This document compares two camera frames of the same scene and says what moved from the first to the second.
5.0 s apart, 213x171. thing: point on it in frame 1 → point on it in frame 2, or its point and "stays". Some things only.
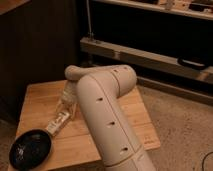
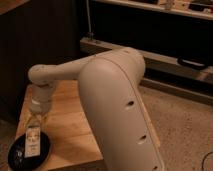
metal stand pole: (90, 33) stays
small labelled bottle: (55, 124) → (32, 146)
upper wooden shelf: (202, 9) stays
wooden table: (72, 148) stays
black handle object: (191, 63) stays
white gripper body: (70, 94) → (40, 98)
